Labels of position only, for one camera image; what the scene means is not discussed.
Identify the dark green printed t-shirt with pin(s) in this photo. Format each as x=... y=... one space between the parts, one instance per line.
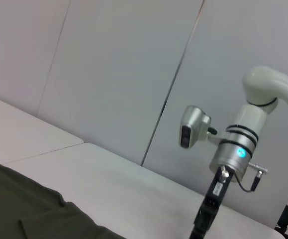
x=34 y=204

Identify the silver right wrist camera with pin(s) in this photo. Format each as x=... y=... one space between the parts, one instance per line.
x=192 y=127

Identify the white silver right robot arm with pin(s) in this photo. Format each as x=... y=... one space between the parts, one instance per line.
x=258 y=107

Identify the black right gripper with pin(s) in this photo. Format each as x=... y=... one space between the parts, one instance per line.
x=213 y=199

